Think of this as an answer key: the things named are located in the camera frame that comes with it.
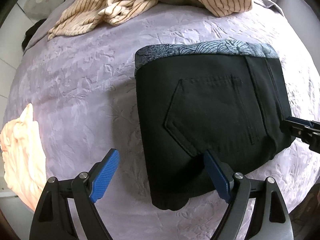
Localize black pants with patterned lining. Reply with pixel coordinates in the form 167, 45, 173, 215
135, 40, 294, 211

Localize peach orange garment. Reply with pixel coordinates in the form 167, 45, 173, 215
1, 103, 47, 211

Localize lavender embossed bed blanket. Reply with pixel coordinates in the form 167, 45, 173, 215
4, 0, 319, 239

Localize black cloth beside bed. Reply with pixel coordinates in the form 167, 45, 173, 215
21, 18, 46, 51

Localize white round fan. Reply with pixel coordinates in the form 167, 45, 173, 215
23, 0, 63, 17

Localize beige striped garment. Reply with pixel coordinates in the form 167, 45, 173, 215
48, 0, 253, 40

